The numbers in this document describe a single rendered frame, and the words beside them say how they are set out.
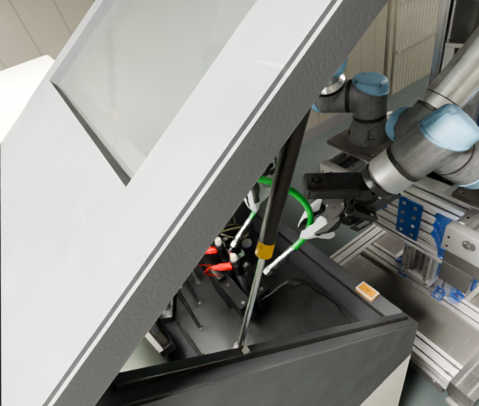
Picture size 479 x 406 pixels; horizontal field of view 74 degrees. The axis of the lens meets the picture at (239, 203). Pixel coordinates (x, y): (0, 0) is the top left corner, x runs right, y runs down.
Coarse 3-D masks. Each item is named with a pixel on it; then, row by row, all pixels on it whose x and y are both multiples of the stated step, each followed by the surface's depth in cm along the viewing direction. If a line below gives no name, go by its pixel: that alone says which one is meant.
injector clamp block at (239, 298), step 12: (216, 264) 98; (228, 276) 94; (252, 276) 92; (216, 288) 105; (228, 288) 90; (240, 288) 89; (264, 288) 87; (228, 300) 95; (240, 300) 86; (264, 300) 89; (240, 312) 86; (252, 312) 88
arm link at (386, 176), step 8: (384, 152) 53; (376, 160) 54; (384, 160) 53; (376, 168) 54; (384, 168) 53; (392, 168) 52; (376, 176) 54; (384, 176) 53; (392, 176) 52; (400, 176) 51; (384, 184) 53; (392, 184) 53; (400, 184) 52; (408, 184) 53; (392, 192) 54; (400, 192) 55
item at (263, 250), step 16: (304, 128) 28; (288, 144) 28; (288, 160) 29; (288, 176) 30; (272, 192) 31; (288, 192) 31; (272, 208) 31; (272, 224) 32; (272, 240) 33; (256, 272) 36; (256, 288) 37; (240, 336) 41
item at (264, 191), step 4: (260, 184) 70; (260, 188) 71; (264, 188) 72; (268, 188) 72; (260, 192) 71; (264, 192) 72; (268, 192) 73; (248, 196) 71; (260, 196) 72; (264, 196) 73; (268, 196) 74; (252, 200) 71; (260, 200) 73; (252, 204) 72; (256, 204) 71; (252, 208) 73; (256, 208) 73
